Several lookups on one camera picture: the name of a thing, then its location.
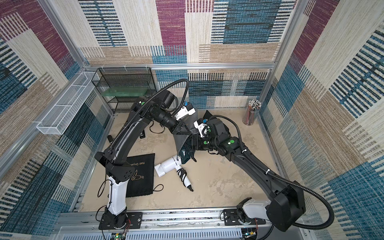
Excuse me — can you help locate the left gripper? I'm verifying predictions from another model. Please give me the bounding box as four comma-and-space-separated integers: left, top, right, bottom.
155, 110, 194, 137

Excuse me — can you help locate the grey hair dryer bag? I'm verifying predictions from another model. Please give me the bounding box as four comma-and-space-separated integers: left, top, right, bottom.
173, 134, 190, 157

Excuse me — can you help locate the black hair dryer bag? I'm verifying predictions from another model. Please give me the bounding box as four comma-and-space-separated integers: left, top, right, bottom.
203, 110, 213, 121

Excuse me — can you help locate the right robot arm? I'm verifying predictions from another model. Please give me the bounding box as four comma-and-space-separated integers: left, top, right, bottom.
195, 115, 306, 232

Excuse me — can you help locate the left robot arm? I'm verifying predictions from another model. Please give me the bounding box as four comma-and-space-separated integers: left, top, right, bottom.
95, 90, 196, 230

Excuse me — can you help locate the white hair dryer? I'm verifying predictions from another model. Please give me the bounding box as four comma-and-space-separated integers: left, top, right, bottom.
155, 155, 194, 192

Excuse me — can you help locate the striped pencil cup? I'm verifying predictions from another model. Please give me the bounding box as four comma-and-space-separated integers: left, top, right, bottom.
243, 100, 262, 126

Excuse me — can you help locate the black bag front left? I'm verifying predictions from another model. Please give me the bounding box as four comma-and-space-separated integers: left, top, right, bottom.
126, 153, 159, 198

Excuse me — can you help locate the green tray on shelf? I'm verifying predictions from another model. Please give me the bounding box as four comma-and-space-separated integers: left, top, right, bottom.
101, 87, 149, 97

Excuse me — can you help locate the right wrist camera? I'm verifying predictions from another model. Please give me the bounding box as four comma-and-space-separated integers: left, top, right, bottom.
194, 119, 211, 138

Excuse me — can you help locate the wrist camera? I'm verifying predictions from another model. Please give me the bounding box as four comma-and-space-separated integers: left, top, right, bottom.
194, 119, 211, 138
175, 102, 196, 120

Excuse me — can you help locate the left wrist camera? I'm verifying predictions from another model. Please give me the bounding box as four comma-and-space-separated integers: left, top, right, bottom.
175, 102, 196, 120

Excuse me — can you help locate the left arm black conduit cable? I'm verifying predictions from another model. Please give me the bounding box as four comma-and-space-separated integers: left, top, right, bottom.
106, 78, 190, 151

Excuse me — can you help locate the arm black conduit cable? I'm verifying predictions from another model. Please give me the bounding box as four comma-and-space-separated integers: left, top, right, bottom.
106, 78, 190, 151
206, 114, 335, 231

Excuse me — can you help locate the black wire mesh shelf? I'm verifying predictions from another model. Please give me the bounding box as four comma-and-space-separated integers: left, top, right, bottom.
91, 67, 159, 114

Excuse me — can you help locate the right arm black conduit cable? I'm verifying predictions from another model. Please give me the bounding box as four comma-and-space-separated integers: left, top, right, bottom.
206, 114, 335, 231

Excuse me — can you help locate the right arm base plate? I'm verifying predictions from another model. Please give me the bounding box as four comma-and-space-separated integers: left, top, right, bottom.
219, 209, 267, 226

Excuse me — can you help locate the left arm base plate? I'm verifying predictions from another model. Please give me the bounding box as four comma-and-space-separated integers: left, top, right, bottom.
99, 211, 143, 231

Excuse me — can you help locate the white wire mesh basket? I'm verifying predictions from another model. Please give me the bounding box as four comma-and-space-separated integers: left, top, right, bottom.
37, 72, 95, 135

